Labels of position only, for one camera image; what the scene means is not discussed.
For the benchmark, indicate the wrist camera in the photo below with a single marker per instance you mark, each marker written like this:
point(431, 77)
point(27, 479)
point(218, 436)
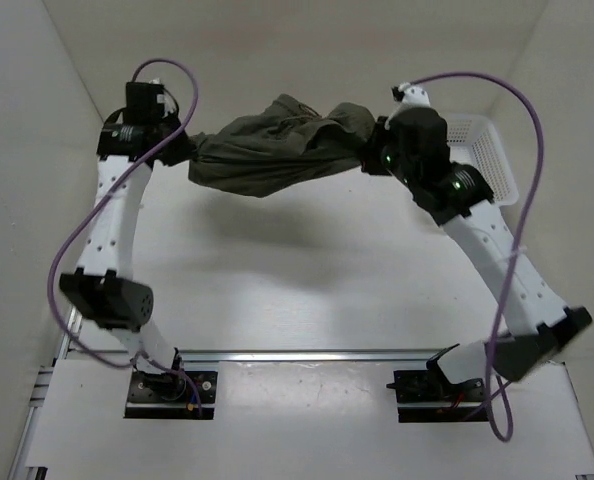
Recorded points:
point(145, 103)
point(420, 133)

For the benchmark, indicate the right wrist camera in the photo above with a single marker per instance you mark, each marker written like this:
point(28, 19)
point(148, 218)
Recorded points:
point(420, 133)

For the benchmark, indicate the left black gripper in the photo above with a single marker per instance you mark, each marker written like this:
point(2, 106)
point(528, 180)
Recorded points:
point(187, 151)

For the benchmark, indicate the white perforated plastic basket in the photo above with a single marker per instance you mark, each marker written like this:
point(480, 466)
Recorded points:
point(474, 140)

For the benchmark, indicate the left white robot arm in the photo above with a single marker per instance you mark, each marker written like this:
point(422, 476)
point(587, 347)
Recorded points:
point(101, 287)

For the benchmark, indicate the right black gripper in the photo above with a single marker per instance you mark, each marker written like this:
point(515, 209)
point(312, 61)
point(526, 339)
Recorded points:
point(370, 163)

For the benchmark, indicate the left aluminium rail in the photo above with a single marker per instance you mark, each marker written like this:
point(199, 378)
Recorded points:
point(18, 468)

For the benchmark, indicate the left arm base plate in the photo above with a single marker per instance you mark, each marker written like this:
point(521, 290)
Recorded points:
point(197, 390)

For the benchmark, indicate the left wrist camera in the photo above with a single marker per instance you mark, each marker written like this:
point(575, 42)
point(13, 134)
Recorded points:
point(145, 103)

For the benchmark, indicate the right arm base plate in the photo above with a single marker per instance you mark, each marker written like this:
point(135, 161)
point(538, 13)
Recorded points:
point(421, 398)

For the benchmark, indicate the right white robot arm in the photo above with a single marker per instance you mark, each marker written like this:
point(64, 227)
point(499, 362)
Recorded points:
point(532, 323)

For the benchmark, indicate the front aluminium rail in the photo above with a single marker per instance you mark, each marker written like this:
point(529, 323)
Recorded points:
point(308, 356)

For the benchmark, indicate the olive green shorts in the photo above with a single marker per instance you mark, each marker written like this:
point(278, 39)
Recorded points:
point(286, 144)

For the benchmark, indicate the aluminium rail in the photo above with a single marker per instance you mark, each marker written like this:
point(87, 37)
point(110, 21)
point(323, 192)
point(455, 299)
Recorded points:
point(308, 356)
point(18, 468)

